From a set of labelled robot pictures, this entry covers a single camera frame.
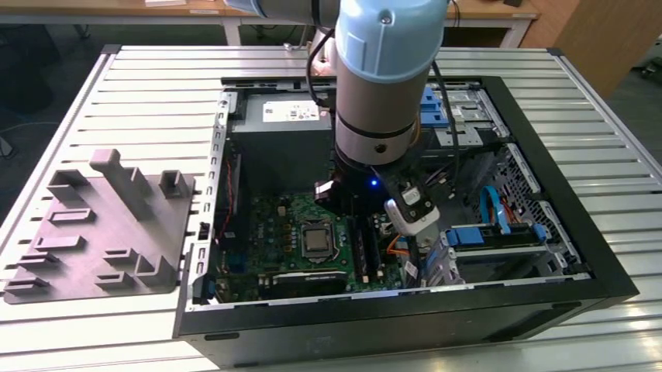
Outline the CPU socket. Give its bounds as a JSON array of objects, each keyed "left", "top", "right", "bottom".
[{"left": 296, "top": 218, "right": 341, "bottom": 262}]

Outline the silver CPU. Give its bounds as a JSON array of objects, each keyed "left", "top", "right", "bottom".
[{"left": 301, "top": 227, "right": 332, "bottom": 251}]

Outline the grey power supply unit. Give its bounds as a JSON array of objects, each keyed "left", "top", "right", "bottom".
[{"left": 229, "top": 91, "right": 337, "bottom": 195}]

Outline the green motherboard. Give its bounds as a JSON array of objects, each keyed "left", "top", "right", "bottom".
[{"left": 245, "top": 189, "right": 409, "bottom": 295}]

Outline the blue drive bay latch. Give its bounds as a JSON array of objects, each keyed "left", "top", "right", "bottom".
[{"left": 420, "top": 87, "right": 452, "bottom": 129}]

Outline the hard disk in blue carrier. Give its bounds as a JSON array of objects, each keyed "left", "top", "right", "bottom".
[{"left": 441, "top": 223, "right": 548, "bottom": 252}]

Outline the silver drive cage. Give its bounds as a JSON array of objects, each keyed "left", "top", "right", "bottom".
[{"left": 412, "top": 84, "right": 511, "bottom": 174}]

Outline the grey disk bay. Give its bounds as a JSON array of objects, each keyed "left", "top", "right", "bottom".
[{"left": 423, "top": 247, "right": 575, "bottom": 288}]

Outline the black open PC case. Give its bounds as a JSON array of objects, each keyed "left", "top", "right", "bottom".
[{"left": 172, "top": 75, "right": 642, "bottom": 369}]

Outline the grey parts rack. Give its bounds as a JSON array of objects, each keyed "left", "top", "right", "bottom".
[{"left": 2, "top": 149, "right": 200, "bottom": 303}]

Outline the wooden cabinet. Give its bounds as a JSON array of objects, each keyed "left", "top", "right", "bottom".
[{"left": 521, "top": 0, "right": 662, "bottom": 98}]

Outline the black caster wheel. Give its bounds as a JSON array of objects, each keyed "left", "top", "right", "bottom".
[{"left": 630, "top": 57, "right": 662, "bottom": 82}]

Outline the wooden desk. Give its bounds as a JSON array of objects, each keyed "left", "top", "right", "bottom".
[{"left": 0, "top": 0, "right": 541, "bottom": 50}]

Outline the black camera bracket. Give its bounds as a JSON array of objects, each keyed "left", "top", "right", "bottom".
[{"left": 369, "top": 164, "right": 433, "bottom": 224}]

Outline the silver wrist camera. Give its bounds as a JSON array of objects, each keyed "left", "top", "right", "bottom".
[{"left": 383, "top": 187, "right": 441, "bottom": 237}]

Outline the orange wire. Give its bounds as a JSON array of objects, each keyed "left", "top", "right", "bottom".
[{"left": 385, "top": 232, "right": 415, "bottom": 257}]

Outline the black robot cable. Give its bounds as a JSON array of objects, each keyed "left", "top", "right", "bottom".
[
  {"left": 429, "top": 61, "right": 461, "bottom": 199},
  {"left": 305, "top": 29, "right": 337, "bottom": 112}
]

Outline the black cable bundle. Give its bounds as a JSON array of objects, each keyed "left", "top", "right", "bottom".
[{"left": 412, "top": 141, "right": 505, "bottom": 218}]

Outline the blue flat data wire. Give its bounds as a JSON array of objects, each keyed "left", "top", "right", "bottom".
[{"left": 479, "top": 185, "right": 512, "bottom": 236}]

